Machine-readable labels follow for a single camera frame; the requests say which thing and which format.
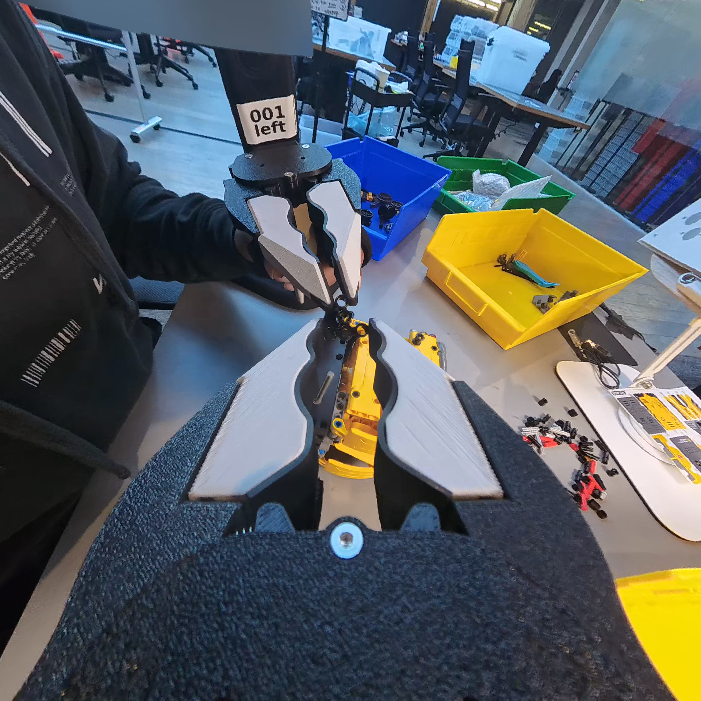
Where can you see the dark long table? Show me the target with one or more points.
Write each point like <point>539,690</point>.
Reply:
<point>537,110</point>

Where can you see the green plastic bin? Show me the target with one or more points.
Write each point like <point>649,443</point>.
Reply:
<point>548,197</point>

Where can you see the grey-blue office chair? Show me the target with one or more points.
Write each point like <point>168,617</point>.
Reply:
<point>159,292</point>

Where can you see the person's left hand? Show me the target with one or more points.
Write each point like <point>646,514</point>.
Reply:
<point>280,274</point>

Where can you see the yellow plastic bin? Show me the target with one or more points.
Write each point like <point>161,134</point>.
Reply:
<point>668,635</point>
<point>482,290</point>

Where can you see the printed picture sheet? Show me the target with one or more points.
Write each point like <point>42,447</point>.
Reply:
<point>679,236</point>

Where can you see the yellow toy brick vehicle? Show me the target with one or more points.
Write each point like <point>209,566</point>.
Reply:
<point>356,422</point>

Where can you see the blue plastic bin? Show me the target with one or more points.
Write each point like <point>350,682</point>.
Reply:
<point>411,175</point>

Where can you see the black office chair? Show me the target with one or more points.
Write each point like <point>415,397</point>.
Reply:
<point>455,104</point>
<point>164,55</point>

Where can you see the building instruction booklet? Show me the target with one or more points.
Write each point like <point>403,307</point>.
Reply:
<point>663,422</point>

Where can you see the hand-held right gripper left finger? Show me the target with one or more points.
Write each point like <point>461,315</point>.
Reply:
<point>257,438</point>

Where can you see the teal and black brick tool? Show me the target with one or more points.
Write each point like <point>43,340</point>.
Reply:
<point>526,271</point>

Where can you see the red and blue crates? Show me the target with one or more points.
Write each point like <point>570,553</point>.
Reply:
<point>657,175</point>

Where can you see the person's left forearm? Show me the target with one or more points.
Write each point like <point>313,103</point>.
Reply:
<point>175,236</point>

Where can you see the frosted glass partition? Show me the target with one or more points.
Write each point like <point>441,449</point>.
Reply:
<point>635,55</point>

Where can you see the white oval board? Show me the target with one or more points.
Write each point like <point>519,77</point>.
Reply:
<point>613,438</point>

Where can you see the grey desk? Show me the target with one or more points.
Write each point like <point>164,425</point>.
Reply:
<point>482,383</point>

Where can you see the white storage box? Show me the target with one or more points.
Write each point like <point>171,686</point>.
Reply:
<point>513,57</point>

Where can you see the black flat pad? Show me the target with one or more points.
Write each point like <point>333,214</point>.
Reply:
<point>613,329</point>

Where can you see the pile of small brick pieces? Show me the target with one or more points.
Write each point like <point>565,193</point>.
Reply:
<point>586,482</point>

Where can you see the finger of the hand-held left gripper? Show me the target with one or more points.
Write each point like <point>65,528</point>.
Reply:
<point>342,230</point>
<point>283,236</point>

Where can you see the pile of dark brick parts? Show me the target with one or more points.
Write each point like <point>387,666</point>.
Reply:
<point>381,210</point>

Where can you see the grey brick piece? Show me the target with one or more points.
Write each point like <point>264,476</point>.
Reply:
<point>553,299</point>

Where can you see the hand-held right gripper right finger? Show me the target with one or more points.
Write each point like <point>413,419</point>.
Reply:
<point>438,438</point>

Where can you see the black rolling cart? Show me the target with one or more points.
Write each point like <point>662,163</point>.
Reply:
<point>378,99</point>

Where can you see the black holed brick beam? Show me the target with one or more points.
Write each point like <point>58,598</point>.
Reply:
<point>346,324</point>

